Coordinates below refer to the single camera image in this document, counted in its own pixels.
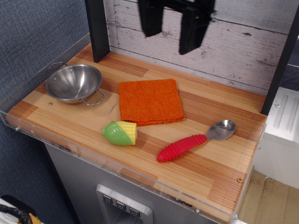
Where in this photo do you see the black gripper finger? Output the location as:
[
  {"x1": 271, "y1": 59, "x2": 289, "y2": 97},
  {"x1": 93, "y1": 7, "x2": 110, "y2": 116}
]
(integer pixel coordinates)
[
  {"x1": 179, "y1": 0, "x2": 215, "y2": 55},
  {"x1": 138, "y1": 0, "x2": 164, "y2": 37}
]

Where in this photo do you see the red handled metal spoon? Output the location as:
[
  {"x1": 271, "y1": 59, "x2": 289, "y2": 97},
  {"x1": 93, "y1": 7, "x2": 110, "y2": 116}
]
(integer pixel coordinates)
[{"x1": 157, "y1": 119, "x2": 236, "y2": 162}]

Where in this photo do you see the orange folded cloth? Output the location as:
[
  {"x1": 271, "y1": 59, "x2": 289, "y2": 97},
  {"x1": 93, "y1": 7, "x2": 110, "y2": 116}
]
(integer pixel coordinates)
[{"x1": 119, "y1": 79, "x2": 185, "y2": 126}]

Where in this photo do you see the stainless steel bowl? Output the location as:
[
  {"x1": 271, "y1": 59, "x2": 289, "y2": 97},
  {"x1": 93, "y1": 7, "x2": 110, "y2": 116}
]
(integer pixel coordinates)
[{"x1": 45, "y1": 62, "x2": 105, "y2": 106}]

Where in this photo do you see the toy corn cob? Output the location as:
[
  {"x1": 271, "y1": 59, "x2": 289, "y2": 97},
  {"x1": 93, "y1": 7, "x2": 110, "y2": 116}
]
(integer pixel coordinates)
[{"x1": 102, "y1": 121, "x2": 137, "y2": 146}]

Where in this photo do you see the white toy sink unit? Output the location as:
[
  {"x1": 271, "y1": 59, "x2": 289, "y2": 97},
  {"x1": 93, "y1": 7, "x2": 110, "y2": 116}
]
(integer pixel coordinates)
[{"x1": 253, "y1": 87, "x2": 299, "y2": 188}]

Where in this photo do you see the clear acrylic guard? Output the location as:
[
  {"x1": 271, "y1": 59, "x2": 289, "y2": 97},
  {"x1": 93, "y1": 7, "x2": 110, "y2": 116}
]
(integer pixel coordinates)
[{"x1": 7, "y1": 28, "x2": 269, "y2": 223}]

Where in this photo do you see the grey toy fridge cabinet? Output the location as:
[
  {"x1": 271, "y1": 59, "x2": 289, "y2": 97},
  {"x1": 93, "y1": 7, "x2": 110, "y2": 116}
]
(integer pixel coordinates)
[{"x1": 45, "y1": 144, "x2": 214, "y2": 224}]

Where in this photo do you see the silver dispenser panel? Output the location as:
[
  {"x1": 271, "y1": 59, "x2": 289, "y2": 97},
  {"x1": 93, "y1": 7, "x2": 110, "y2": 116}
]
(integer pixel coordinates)
[{"x1": 96, "y1": 184, "x2": 154, "y2": 224}]

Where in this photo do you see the yellow object bottom left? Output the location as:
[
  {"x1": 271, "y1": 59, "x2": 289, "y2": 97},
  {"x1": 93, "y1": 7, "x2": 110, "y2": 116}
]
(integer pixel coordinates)
[{"x1": 21, "y1": 213, "x2": 43, "y2": 224}]

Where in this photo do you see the black left post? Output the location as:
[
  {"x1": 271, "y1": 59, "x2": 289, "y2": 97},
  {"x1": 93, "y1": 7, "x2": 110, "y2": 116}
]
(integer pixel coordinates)
[{"x1": 85, "y1": 0, "x2": 110, "y2": 63}]

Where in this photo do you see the black post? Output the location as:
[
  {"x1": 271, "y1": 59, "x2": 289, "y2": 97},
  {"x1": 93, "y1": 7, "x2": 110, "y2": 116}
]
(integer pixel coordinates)
[
  {"x1": 261, "y1": 8, "x2": 299, "y2": 115},
  {"x1": 85, "y1": 0, "x2": 110, "y2": 63}
]

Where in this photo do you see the black right post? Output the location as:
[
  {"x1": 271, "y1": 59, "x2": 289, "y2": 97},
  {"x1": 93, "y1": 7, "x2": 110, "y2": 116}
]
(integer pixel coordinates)
[{"x1": 261, "y1": 8, "x2": 299, "y2": 115}]

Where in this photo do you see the black braided cable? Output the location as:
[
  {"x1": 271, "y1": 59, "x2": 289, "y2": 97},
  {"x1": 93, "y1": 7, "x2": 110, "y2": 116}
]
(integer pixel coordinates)
[{"x1": 0, "y1": 204, "x2": 30, "y2": 224}]

